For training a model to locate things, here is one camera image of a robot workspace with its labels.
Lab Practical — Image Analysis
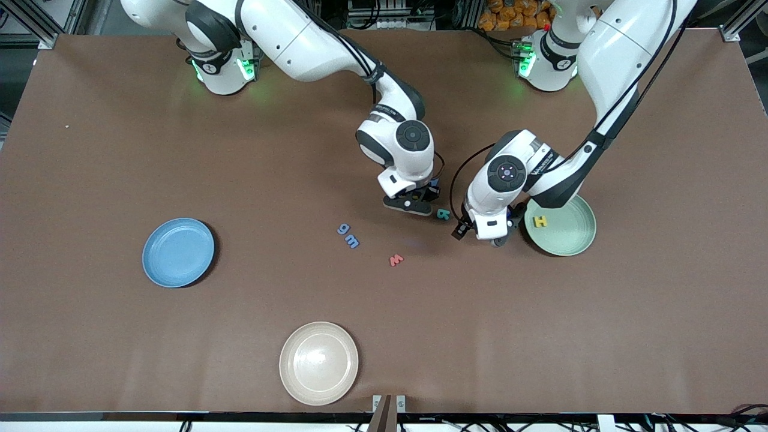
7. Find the light green plate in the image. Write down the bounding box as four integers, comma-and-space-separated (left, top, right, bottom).
524, 195, 598, 257

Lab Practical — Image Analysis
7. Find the beige plate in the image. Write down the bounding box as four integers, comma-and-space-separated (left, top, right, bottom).
278, 321, 359, 406

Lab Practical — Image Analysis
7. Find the blue plate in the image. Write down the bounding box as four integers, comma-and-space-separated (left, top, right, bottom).
142, 217, 215, 289

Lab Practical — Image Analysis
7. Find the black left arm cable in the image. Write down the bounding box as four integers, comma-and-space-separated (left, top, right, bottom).
449, 0, 700, 227

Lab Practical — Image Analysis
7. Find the orange fruit pile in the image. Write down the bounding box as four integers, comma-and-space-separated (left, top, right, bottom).
478, 0, 559, 32

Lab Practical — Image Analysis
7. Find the aluminium frame post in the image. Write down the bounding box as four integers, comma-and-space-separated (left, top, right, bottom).
722, 0, 768, 43
0, 0, 59, 50

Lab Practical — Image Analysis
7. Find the grey electronics rack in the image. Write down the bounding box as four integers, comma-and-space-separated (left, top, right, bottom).
348, 0, 436, 31

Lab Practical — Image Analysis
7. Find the grey metal clamp bracket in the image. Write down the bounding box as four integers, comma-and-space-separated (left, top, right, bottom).
372, 394, 406, 432

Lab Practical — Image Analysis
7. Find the brown table mat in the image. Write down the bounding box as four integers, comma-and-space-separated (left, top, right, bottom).
0, 28, 768, 415

